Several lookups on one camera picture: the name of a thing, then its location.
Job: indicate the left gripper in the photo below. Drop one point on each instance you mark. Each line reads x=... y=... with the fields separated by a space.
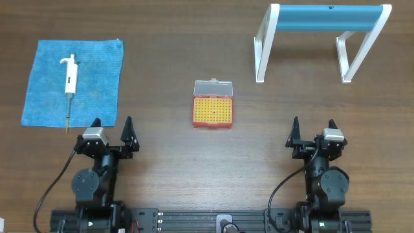
x=97 y=150

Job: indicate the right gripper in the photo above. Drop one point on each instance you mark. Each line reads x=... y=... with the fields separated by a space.
x=330 y=149

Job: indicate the white pipette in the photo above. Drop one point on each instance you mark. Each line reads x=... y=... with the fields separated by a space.
x=71 y=79

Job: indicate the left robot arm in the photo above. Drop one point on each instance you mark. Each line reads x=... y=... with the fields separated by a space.
x=85 y=184

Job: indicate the blue cloth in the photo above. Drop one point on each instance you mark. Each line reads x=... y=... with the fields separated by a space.
x=97 y=82

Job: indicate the red and yellow tip box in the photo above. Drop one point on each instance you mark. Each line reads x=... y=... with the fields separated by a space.
x=213 y=110

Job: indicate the white and blue stand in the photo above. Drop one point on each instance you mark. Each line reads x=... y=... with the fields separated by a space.
x=323 y=17

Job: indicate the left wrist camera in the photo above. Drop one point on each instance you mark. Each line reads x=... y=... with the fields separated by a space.
x=94 y=135

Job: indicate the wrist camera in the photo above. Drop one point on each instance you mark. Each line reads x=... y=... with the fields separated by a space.
x=94 y=135
x=333 y=134

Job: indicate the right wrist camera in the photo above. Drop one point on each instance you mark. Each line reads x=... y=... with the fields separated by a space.
x=333 y=134

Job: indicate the mounting rail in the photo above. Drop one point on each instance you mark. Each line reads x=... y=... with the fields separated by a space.
x=194 y=221

